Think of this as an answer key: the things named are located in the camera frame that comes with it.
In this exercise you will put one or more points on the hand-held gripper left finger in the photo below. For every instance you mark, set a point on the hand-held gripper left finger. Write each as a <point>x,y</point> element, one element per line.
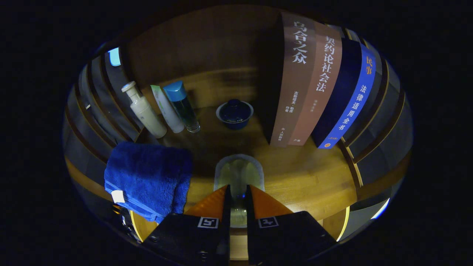
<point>225,236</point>

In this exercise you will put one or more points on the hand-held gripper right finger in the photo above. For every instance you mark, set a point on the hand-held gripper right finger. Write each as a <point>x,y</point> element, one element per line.
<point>251,240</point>

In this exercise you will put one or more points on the yellow white sponge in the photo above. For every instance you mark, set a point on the yellow white sponge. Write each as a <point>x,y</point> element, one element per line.
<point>238,173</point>

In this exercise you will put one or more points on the wooden countertop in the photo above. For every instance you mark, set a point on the wooden countertop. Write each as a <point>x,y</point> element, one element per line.
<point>295,173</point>

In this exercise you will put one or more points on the wooden cabinet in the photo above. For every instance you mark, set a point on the wooden cabinet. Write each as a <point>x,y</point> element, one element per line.
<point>203,44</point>

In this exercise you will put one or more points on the blue towel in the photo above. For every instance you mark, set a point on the blue towel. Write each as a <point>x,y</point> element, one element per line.
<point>147,173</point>

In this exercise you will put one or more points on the dark blue lidded teacup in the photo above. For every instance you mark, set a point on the dark blue lidded teacup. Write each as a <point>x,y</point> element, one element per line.
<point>234,112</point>

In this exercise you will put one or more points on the blue-capped clear bottle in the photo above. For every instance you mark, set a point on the blue-capped clear bottle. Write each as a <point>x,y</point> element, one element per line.
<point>184,111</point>

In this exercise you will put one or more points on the green white tube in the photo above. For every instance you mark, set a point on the green white tube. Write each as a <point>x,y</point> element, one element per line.
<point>168,112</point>

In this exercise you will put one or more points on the white pump bottle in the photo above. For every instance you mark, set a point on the white pump bottle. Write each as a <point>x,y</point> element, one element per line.
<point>147,116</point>

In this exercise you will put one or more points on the dark brown book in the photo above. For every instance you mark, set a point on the dark brown book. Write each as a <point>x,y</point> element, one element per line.
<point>295,92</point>

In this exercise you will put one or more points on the light brown book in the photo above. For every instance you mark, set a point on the light brown book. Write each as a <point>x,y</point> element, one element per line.
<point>321,81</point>

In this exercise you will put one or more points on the blue book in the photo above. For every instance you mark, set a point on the blue book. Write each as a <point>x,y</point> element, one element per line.
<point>354,99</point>

